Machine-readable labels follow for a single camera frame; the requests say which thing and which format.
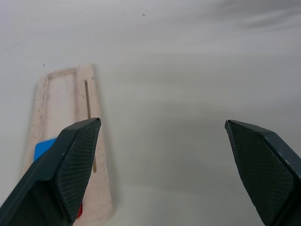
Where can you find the light wooden letter tray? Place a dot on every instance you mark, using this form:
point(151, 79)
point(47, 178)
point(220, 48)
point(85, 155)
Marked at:
point(61, 99)

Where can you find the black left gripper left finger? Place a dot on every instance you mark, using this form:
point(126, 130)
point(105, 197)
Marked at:
point(47, 183)

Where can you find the red block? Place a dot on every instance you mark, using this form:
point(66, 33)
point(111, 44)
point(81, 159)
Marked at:
point(80, 210)

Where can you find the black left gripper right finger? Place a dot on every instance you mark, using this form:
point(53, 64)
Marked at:
point(265, 174)

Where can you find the blue block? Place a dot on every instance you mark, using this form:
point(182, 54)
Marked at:
point(43, 148)

